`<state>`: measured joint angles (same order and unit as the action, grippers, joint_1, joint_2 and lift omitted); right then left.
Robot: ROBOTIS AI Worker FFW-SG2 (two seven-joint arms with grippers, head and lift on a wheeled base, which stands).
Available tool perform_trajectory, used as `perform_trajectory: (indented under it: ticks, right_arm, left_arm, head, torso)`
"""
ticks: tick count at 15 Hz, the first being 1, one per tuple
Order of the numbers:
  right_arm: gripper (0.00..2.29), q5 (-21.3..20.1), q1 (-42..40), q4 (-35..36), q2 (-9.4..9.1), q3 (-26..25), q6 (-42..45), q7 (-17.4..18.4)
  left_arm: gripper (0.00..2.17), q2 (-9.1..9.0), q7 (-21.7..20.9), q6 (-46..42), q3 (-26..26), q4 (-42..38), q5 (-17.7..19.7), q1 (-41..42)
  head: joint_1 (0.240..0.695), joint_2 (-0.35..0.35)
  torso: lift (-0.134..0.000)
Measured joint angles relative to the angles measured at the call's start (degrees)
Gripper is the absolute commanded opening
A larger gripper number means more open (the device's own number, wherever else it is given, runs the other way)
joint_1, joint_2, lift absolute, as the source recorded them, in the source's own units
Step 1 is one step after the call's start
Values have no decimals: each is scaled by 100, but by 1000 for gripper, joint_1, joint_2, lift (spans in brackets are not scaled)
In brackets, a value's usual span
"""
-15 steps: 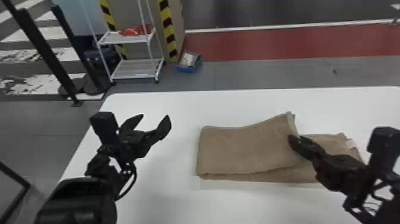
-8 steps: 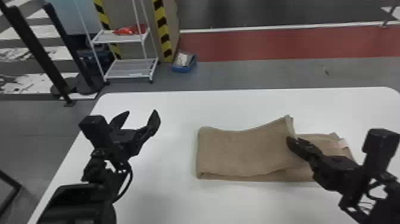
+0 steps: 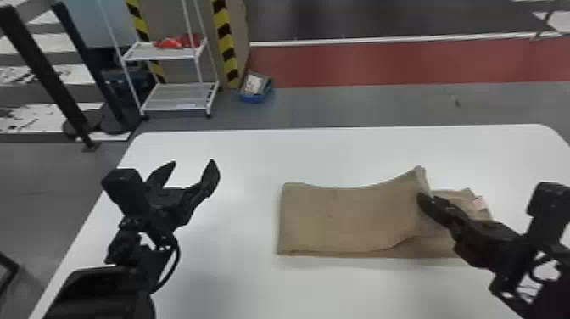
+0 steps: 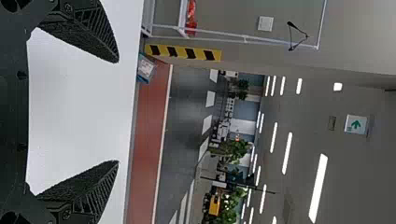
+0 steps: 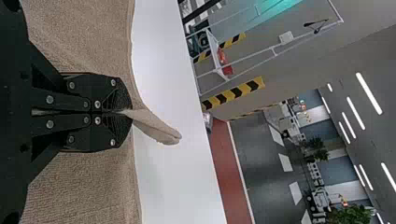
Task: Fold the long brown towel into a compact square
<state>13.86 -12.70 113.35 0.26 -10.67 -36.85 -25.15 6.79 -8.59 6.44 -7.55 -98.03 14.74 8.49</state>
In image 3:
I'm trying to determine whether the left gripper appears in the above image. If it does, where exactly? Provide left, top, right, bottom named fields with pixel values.
left=141, top=158, right=221, bottom=236

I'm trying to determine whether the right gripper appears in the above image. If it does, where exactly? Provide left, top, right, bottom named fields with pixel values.
left=416, top=192, right=537, bottom=274

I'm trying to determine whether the beige towel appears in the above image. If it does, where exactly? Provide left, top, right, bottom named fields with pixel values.
left=276, top=165, right=494, bottom=260

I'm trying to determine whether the blue basket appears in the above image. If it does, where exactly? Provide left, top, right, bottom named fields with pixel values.
left=238, top=71, right=275, bottom=105

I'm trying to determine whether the red packet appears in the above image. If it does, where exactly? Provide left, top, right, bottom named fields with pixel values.
left=153, top=34, right=204, bottom=50

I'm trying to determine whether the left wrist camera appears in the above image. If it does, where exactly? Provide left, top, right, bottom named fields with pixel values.
left=100, top=167, right=151, bottom=221

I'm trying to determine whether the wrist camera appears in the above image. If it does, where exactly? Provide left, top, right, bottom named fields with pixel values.
left=526, top=181, right=570, bottom=247
left=100, top=167, right=151, bottom=221

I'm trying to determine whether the black cable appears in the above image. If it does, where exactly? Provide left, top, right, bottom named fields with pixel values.
left=150, top=233, right=182, bottom=294

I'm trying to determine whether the white wire rack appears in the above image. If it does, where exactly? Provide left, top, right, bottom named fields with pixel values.
left=95, top=0, right=222, bottom=120

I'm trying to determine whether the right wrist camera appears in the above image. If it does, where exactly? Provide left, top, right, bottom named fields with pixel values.
left=526, top=181, right=570, bottom=247

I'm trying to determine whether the yellow black striped post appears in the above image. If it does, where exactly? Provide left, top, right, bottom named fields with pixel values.
left=210, top=0, right=242, bottom=89
left=125, top=0, right=167, bottom=85

